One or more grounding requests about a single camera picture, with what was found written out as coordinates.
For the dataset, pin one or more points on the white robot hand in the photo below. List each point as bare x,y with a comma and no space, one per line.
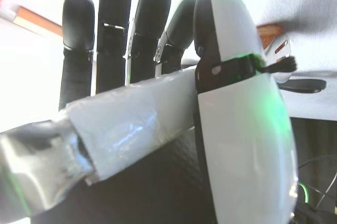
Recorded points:
237,129

